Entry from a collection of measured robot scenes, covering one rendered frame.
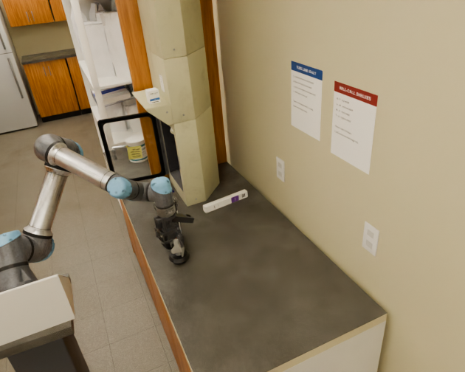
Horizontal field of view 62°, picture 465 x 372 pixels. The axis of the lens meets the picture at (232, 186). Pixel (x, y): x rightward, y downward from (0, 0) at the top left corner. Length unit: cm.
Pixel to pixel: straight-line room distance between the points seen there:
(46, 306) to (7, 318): 13
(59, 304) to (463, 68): 146
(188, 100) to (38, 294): 103
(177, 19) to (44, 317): 129
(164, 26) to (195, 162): 66
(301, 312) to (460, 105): 86
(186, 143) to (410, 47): 114
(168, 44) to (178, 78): 15
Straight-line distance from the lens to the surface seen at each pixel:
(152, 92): 188
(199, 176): 204
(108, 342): 281
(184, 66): 184
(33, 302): 159
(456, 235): 122
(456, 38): 110
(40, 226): 179
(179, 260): 171
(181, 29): 182
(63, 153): 159
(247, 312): 151
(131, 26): 214
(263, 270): 166
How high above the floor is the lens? 207
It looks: 30 degrees down
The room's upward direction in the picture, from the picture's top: 5 degrees counter-clockwise
